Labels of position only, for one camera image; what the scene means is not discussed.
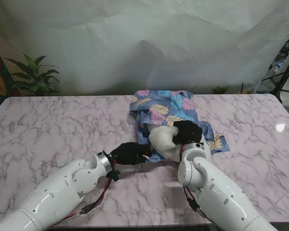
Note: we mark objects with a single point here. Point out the purple floral pillowcase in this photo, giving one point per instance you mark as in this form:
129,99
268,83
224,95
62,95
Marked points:
168,113

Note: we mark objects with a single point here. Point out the black tripod stand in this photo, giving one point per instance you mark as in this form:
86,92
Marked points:
285,79

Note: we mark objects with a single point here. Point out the white backdrop sheet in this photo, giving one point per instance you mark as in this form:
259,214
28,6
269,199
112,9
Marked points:
144,48

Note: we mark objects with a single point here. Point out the white pillow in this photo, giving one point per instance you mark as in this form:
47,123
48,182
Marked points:
166,142

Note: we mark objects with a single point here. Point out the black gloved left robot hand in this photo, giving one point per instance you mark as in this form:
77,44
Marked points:
131,154

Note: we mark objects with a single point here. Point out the small orange pot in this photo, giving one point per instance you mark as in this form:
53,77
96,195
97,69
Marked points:
247,91

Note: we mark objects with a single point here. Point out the large green leafy plant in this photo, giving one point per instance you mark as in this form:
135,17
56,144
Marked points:
36,77

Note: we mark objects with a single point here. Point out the small green plant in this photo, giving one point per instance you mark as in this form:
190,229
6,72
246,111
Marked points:
220,89

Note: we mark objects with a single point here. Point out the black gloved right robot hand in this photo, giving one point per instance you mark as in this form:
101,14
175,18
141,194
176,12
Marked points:
188,132

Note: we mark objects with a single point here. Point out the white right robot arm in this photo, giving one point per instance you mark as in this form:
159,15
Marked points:
216,190

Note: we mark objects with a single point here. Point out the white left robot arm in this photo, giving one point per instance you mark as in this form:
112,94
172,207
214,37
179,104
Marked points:
55,195

